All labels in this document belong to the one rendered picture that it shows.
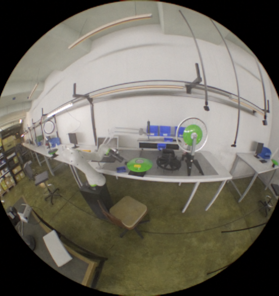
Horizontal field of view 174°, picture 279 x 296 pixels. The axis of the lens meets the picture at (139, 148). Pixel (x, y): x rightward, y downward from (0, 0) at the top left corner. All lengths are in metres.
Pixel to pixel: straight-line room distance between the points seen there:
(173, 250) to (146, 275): 0.55
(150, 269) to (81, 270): 1.07
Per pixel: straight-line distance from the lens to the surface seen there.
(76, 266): 0.78
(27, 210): 1.27
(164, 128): 1.82
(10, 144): 5.47
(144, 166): 1.01
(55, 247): 0.86
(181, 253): 1.72
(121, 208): 1.21
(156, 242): 1.66
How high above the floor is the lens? 1.63
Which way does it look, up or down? 21 degrees down
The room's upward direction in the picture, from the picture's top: 2 degrees counter-clockwise
